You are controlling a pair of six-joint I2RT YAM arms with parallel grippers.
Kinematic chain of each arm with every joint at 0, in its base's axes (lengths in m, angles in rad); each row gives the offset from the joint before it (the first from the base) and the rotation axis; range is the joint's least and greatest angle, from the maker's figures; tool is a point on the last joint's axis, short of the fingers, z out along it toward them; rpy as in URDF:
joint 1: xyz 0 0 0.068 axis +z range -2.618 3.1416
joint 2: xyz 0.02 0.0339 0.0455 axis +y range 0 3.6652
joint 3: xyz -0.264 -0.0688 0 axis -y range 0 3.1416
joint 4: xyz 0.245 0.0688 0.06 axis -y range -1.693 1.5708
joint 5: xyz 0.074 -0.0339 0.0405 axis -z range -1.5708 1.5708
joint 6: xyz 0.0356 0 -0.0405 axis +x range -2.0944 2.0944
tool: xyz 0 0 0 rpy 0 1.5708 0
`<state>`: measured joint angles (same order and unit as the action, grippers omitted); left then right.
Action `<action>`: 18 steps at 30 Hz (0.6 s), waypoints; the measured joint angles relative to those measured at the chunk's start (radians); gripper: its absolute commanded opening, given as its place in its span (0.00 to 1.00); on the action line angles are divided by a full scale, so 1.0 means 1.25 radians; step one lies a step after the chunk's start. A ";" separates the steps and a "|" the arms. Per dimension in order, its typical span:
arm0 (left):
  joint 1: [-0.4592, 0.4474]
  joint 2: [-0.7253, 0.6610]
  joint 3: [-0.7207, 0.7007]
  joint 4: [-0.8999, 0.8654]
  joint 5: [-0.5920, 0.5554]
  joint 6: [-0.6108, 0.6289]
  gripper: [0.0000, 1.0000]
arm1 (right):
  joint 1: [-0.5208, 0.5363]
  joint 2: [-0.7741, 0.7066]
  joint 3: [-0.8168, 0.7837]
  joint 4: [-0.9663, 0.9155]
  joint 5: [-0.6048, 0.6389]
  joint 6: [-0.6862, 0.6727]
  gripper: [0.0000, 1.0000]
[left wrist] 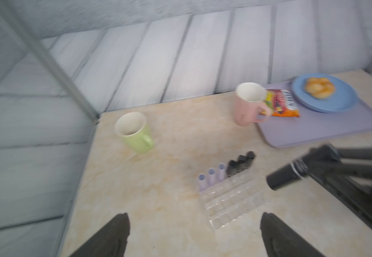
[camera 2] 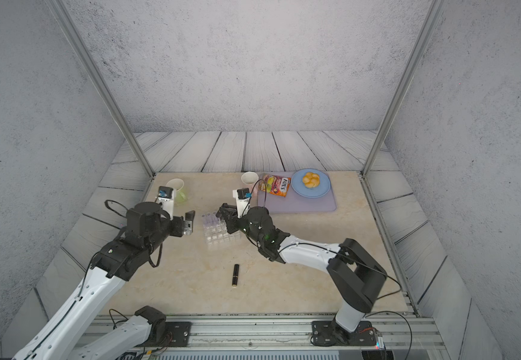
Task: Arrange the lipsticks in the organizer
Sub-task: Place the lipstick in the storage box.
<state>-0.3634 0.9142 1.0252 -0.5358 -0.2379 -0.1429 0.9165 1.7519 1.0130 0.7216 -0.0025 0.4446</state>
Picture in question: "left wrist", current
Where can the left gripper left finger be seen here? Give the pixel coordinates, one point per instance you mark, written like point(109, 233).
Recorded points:
point(110, 241)

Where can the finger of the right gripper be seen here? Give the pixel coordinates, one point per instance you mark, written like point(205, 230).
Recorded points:
point(353, 153)
point(349, 183)

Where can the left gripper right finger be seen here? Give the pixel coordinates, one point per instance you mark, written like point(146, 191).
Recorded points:
point(280, 240)

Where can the clear acrylic lipstick organizer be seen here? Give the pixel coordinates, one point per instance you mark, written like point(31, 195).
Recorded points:
point(233, 198)

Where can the black lipstick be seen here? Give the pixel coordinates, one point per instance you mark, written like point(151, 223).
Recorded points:
point(232, 168)
point(241, 163)
point(249, 159)
point(300, 168)

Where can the lavender lipstick tube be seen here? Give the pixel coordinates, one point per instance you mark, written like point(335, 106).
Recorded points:
point(221, 172)
point(202, 182)
point(211, 177)

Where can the blue plate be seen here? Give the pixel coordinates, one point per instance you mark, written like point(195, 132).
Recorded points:
point(344, 98)

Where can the bread roll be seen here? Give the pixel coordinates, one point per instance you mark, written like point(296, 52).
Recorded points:
point(319, 88)

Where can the lavender tray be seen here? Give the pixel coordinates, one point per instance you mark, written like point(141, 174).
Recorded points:
point(280, 132)

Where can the colourful snack bag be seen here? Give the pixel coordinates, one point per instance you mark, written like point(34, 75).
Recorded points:
point(282, 103)

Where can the green mug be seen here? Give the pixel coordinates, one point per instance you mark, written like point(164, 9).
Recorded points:
point(133, 129)

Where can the pink mug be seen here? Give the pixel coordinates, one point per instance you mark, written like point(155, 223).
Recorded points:
point(249, 104)

